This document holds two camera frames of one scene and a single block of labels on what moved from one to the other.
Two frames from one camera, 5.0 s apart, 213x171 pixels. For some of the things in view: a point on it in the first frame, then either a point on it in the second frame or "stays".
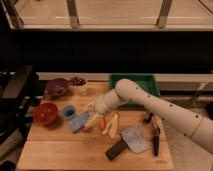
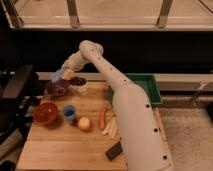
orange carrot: [102, 123] stays
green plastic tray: [146, 82] stays
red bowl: [44, 113] stays
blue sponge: [78, 122] → [59, 74]
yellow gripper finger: [90, 107] → [68, 74]
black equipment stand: [21, 87] stays
